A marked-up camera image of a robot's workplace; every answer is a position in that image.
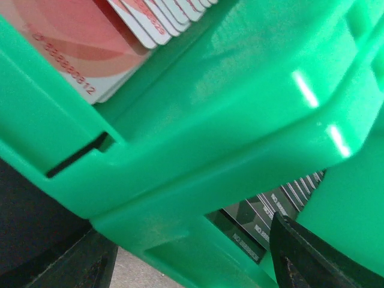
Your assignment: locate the red white credit card stack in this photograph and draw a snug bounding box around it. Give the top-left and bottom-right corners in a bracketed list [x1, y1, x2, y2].
[1, 1, 213, 104]

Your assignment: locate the green bin with black cards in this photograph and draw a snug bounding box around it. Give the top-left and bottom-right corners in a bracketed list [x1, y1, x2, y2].
[88, 0, 384, 288]

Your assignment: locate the black credit card stack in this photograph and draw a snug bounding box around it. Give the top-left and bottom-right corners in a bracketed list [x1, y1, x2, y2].
[206, 170, 326, 264]

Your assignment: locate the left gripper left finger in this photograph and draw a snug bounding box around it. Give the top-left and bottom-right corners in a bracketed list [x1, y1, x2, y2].
[26, 229, 118, 288]

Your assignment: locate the green bin with red cards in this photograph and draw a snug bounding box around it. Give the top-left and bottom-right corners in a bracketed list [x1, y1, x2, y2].
[1, 1, 383, 218]

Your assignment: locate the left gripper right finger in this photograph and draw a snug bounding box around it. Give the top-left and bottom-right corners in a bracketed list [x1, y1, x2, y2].
[269, 213, 383, 288]

